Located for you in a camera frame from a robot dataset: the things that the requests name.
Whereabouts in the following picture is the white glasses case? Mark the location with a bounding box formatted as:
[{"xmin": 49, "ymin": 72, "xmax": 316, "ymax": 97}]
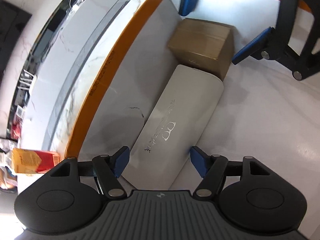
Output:
[{"xmin": 123, "ymin": 64, "xmax": 224, "ymax": 190}]

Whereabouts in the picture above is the orange juice bottle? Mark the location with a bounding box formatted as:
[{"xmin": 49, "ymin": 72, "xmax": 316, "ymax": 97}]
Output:
[{"xmin": 12, "ymin": 148, "xmax": 61, "ymax": 174}]

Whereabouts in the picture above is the white marble tv cabinet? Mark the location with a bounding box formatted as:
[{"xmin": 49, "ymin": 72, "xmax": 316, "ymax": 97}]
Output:
[{"xmin": 15, "ymin": 0, "xmax": 151, "ymax": 153}]

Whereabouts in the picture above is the brown square gift box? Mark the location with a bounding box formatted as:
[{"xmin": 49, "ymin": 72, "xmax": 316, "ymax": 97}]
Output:
[{"xmin": 168, "ymin": 18, "xmax": 234, "ymax": 80}]

